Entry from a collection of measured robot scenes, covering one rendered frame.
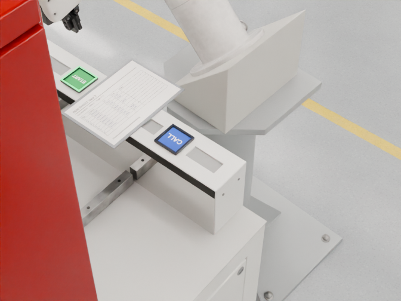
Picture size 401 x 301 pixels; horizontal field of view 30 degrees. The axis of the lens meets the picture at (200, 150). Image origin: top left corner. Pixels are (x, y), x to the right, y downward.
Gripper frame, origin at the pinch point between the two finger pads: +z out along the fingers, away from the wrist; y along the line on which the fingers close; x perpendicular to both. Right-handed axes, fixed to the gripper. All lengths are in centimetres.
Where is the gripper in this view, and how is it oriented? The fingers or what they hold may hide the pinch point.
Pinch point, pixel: (71, 21)
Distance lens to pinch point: 148.1
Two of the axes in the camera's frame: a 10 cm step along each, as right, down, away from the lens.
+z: 1.3, 5.2, 8.5
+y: 6.2, -7.1, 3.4
